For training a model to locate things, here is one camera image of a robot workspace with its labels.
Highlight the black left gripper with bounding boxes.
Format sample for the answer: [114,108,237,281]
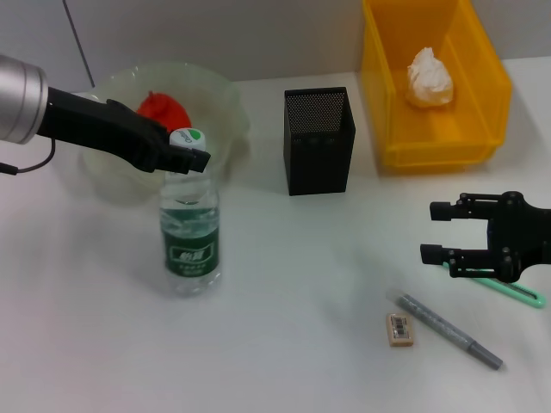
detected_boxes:
[42,85,213,176]

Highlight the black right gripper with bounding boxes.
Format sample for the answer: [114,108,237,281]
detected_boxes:
[419,191,551,285]

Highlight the red-orange fruit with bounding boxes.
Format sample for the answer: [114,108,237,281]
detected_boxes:
[136,90,193,131]

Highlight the clear green-label water bottle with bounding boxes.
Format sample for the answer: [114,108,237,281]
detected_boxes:
[158,127,222,299]

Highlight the white paper ball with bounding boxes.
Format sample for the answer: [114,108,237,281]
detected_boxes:
[404,46,455,109]

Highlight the translucent wavy fruit plate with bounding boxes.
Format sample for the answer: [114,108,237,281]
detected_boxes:
[79,61,252,206]

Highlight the grey marker pen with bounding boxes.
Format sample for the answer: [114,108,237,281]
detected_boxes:
[389,292,505,371]

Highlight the beige eraser with barcode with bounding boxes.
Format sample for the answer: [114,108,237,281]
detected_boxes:
[386,312,418,348]

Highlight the black mesh pen holder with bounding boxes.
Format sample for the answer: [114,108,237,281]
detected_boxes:
[283,86,357,197]

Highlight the yellow plastic storage bin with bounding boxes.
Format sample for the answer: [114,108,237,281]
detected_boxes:
[360,0,513,175]

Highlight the left gripper cable with plug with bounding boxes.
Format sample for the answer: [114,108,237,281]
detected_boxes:
[0,139,58,176]

